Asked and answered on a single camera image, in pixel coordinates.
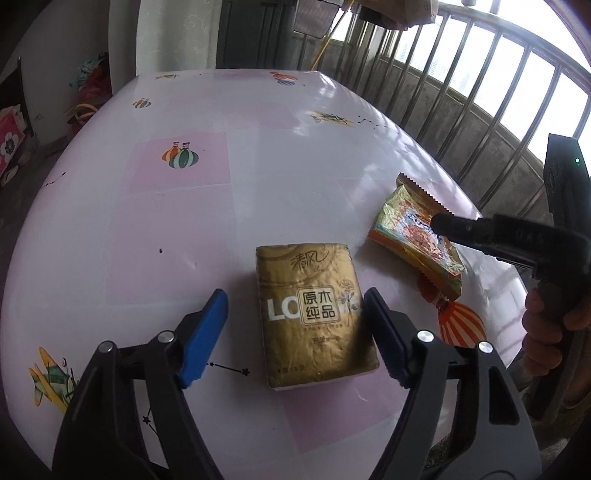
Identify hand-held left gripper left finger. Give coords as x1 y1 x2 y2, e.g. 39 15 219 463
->
53 288 230 480

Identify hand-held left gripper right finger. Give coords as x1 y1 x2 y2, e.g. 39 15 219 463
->
362 287 541 480

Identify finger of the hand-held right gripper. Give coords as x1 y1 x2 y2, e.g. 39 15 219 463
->
431 211 496 248
480 244 536 274

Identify yellow instant noodle packet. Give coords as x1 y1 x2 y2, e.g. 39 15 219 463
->
368 173 464 301

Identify gold tissue pack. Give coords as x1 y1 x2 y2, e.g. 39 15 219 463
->
255 240 380 392

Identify person's right hand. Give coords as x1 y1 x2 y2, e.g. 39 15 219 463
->
522 288 591 384

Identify metal balcony railing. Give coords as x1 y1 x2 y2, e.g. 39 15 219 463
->
318 0 591 217

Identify hanging beige jacket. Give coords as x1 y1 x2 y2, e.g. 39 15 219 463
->
360 0 439 28

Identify grey hanging cloth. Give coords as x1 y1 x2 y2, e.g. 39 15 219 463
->
293 0 345 35

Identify colourful bag pile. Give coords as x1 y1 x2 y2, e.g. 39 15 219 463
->
67 53 112 134

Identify pink floral box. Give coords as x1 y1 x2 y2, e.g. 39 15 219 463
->
0 105 29 185

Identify dark cabinet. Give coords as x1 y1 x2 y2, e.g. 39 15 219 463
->
217 0 298 70

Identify yellow broom handle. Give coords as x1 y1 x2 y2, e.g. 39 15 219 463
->
311 9 345 70

